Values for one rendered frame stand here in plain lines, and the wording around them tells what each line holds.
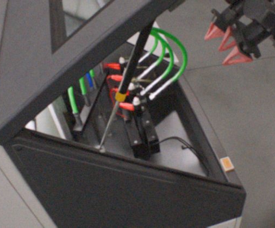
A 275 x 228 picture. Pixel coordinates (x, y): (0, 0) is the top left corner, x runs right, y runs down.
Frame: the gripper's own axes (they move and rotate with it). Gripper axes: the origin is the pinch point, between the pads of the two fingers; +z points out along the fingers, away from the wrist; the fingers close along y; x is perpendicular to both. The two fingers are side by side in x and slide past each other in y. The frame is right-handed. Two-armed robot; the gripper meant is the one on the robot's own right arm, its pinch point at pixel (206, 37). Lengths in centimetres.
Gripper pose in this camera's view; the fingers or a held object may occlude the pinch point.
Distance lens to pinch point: 121.5
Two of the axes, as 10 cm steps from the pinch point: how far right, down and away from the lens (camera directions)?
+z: -6.0, 5.5, 5.8
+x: -0.3, 7.1, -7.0
